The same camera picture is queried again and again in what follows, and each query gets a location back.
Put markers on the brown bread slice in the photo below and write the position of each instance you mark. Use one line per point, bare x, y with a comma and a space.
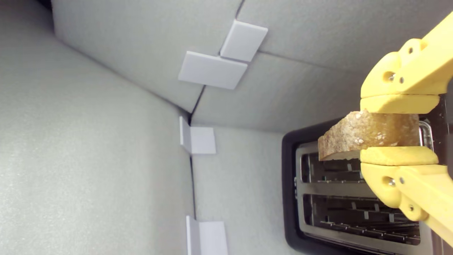
371, 132

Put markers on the black two-slot toaster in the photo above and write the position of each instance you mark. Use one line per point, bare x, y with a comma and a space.
336, 189

